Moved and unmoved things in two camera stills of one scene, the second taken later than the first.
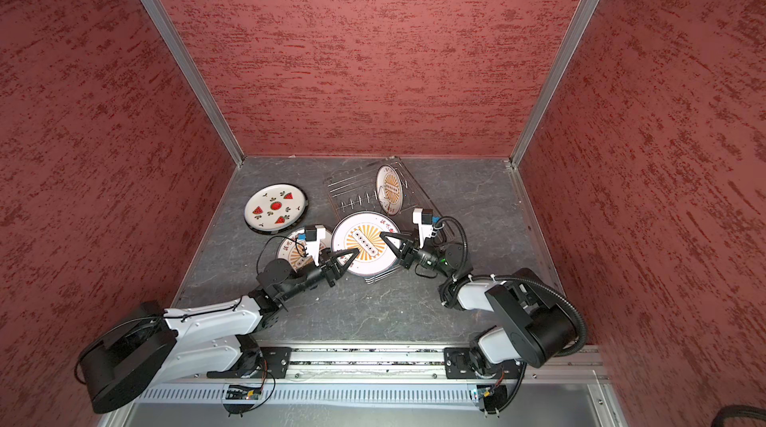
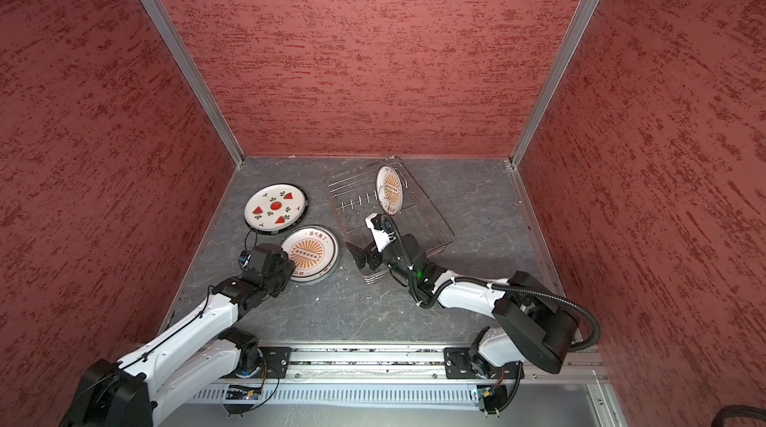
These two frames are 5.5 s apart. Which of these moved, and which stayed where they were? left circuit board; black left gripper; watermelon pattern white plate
Moved: black left gripper
Stayed: left circuit board; watermelon pattern white plate
